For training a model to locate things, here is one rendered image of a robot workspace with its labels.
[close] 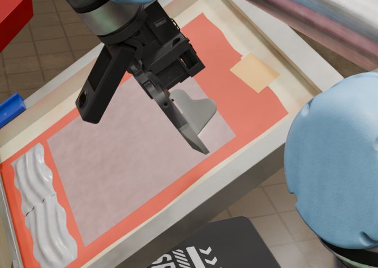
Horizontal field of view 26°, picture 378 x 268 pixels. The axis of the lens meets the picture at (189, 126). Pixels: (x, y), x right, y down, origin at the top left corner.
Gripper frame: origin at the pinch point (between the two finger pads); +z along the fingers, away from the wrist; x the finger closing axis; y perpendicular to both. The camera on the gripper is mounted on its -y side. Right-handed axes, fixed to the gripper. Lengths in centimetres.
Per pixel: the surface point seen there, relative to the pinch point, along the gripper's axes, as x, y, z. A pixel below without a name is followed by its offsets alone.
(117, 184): 18.9, -15.9, 14.3
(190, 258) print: 39, -19, 56
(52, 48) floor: 351, -53, 147
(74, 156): 33.7, -21.1, 14.3
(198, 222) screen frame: -1.9, -6.9, 13.5
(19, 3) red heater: 156, -26, 34
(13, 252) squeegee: 15.1, -35.3, 10.2
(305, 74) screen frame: 8.1, 19.1, 10.8
